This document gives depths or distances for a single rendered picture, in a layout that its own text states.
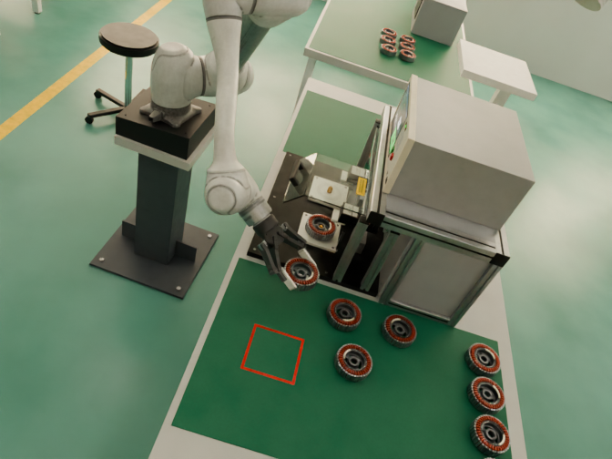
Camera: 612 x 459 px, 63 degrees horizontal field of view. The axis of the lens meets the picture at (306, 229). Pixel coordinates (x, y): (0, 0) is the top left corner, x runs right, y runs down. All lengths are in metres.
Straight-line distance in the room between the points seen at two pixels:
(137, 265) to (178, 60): 1.09
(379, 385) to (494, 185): 0.68
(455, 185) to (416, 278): 0.33
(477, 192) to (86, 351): 1.69
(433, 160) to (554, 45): 5.27
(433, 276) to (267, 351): 0.58
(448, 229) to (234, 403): 0.79
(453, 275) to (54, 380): 1.59
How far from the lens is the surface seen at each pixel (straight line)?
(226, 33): 1.50
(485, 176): 1.56
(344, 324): 1.61
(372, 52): 3.47
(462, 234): 1.58
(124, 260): 2.64
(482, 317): 1.94
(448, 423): 1.62
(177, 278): 2.58
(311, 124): 2.48
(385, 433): 1.52
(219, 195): 1.29
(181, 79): 2.02
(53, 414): 2.25
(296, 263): 1.56
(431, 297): 1.75
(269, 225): 1.50
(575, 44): 6.76
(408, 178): 1.55
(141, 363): 2.33
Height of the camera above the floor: 2.02
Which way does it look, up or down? 42 degrees down
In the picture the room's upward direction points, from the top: 20 degrees clockwise
